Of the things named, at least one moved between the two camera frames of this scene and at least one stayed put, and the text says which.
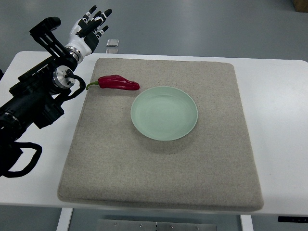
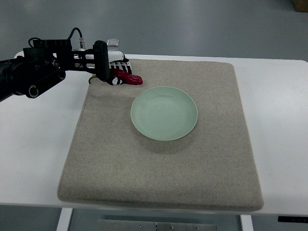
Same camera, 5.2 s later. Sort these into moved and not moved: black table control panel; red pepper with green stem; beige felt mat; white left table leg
Moved: red pepper with green stem
Not moved: beige felt mat; white left table leg; black table control panel
